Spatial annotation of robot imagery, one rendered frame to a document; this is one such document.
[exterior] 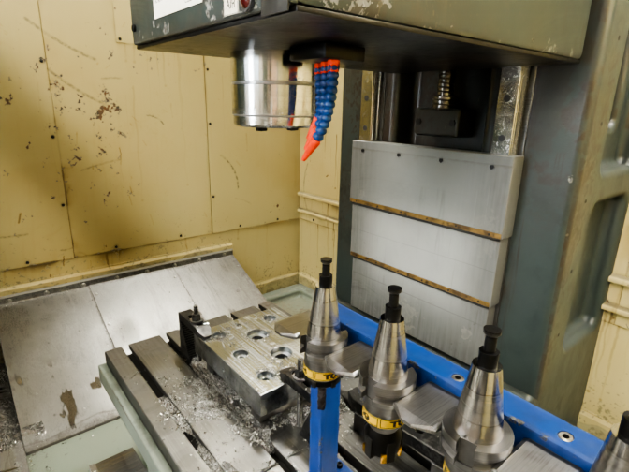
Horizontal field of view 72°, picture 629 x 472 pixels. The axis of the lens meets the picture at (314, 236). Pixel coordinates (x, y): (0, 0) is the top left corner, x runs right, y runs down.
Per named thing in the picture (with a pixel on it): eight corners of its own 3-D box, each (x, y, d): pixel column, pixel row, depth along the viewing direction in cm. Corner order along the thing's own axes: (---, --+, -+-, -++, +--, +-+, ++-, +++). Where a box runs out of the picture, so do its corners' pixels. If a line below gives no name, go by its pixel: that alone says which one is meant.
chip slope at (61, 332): (36, 500, 101) (17, 405, 93) (5, 367, 150) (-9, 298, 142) (328, 366, 155) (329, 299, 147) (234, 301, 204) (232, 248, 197)
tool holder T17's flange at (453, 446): (518, 447, 42) (522, 425, 41) (498, 488, 37) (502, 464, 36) (454, 418, 45) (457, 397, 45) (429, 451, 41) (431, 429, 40)
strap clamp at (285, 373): (316, 450, 80) (318, 380, 76) (275, 412, 90) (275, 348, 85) (329, 442, 82) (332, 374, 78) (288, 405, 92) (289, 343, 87)
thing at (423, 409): (427, 441, 41) (428, 435, 41) (385, 411, 45) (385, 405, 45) (468, 410, 45) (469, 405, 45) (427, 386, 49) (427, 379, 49)
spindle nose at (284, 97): (338, 127, 77) (341, 54, 73) (255, 128, 69) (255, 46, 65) (293, 124, 90) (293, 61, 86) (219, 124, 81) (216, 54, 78)
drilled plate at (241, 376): (260, 417, 82) (260, 394, 81) (195, 351, 104) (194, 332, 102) (348, 374, 97) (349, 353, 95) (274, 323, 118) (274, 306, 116)
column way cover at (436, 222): (480, 375, 104) (513, 156, 89) (344, 304, 139) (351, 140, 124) (491, 367, 107) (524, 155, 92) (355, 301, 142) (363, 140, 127)
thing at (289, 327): (289, 344, 57) (289, 338, 57) (267, 328, 61) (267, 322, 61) (329, 328, 61) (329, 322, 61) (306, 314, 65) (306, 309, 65)
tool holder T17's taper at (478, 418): (509, 425, 41) (520, 362, 39) (494, 453, 37) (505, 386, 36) (462, 405, 43) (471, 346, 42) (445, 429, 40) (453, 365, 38)
